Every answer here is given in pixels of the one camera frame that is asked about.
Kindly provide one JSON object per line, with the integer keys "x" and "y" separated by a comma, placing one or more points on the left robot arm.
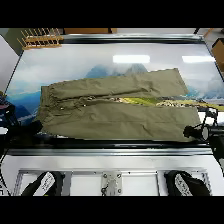
{"x": 20, "y": 136}

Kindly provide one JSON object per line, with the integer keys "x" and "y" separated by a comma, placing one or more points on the wooden rack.
{"x": 43, "y": 39}

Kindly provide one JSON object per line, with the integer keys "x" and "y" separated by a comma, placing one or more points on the heap of clothes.
{"x": 6, "y": 111}

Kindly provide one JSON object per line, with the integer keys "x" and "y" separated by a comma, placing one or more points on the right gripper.
{"x": 191, "y": 132}

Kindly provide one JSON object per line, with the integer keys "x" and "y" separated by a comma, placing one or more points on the olive green pants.
{"x": 116, "y": 116}

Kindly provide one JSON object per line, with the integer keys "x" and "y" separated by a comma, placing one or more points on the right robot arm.
{"x": 218, "y": 140}

